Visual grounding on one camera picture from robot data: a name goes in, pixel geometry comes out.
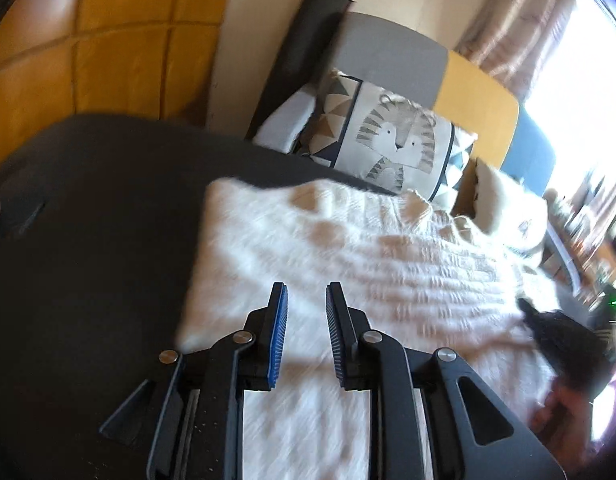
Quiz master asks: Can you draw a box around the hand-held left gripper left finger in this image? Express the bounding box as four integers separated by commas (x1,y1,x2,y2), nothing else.
99,281,289,480

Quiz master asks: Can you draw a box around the cream knitted sweater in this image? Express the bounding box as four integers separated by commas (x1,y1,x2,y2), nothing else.
175,176,565,480

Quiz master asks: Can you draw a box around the person's right hand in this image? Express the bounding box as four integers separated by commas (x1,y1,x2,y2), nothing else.
531,384,597,462

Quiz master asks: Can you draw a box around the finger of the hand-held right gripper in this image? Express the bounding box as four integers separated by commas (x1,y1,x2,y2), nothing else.
518,298,560,357

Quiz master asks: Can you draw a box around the white deer print pillow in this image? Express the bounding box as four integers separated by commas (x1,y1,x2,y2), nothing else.
472,156,550,264

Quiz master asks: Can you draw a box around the rolled black mat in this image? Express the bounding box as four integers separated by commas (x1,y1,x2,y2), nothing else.
244,0,357,139

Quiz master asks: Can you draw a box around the bright window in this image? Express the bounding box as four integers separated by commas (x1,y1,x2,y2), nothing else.
522,0,616,197

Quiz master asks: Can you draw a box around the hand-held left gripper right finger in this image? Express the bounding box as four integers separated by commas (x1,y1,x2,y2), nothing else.
325,281,564,480

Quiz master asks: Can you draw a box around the beige patterned curtain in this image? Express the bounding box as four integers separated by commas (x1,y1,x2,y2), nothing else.
454,0,580,102

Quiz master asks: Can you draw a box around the grey yellow blue sofa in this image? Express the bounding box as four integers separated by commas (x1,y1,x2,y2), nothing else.
252,10,584,292

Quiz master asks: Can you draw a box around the wooden wardrobe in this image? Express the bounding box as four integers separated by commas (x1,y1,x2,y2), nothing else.
0,0,240,172

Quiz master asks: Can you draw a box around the tiger print pillow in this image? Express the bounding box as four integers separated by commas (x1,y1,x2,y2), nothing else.
292,66,480,209

